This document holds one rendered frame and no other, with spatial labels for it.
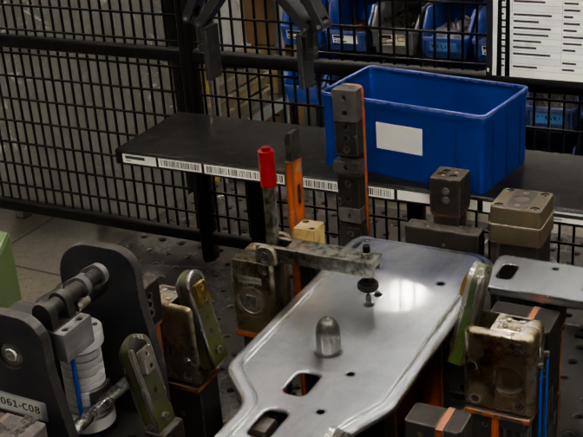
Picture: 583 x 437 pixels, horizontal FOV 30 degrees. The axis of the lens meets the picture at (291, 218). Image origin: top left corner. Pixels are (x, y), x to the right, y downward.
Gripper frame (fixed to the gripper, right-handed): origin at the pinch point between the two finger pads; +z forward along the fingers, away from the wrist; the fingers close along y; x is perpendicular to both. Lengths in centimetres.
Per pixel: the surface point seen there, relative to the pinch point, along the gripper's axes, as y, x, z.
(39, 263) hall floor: -184, 149, 131
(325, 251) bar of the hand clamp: 8.2, -0.4, 24.0
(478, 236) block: 21.2, 25.0, 31.4
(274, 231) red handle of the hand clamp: 0.7, -0.6, 22.2
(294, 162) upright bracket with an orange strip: -0.8, 9.3, 16.1
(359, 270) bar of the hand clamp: 13.8, -1.8, 25.4
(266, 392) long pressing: 11.1, -23.7, 31.3
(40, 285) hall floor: -172, 135, 131
